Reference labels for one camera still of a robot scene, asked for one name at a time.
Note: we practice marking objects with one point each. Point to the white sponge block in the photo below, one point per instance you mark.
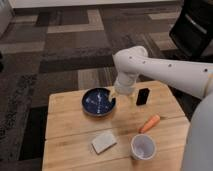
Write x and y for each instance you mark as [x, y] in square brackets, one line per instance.
[103, 141]

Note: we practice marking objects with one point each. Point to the black rectangular box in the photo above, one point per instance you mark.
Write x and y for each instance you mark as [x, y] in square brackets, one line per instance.
[142, 96]

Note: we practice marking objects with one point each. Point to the dark blue ceramic bowl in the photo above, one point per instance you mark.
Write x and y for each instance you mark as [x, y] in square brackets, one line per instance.
[95, 102]

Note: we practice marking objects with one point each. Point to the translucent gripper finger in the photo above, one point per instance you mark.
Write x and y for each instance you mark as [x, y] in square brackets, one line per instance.
[112, 95]
[132, 96]

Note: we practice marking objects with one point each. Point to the orange pepper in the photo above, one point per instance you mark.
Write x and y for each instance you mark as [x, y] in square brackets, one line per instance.
[150, 123]

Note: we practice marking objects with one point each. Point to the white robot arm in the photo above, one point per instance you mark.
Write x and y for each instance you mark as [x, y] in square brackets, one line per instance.
[193, 78]

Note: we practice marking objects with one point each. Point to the black office chair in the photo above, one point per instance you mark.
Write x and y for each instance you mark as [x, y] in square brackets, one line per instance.
[193, 29]

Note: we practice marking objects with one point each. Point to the white plastic cup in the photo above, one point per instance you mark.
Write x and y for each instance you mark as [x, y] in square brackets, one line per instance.
[143, 147]

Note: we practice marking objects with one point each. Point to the wooden table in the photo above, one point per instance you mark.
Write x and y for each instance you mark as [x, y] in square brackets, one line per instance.
[69, 133]

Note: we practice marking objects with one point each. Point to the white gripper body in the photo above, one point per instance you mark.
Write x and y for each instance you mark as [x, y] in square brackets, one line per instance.
[124, 85]

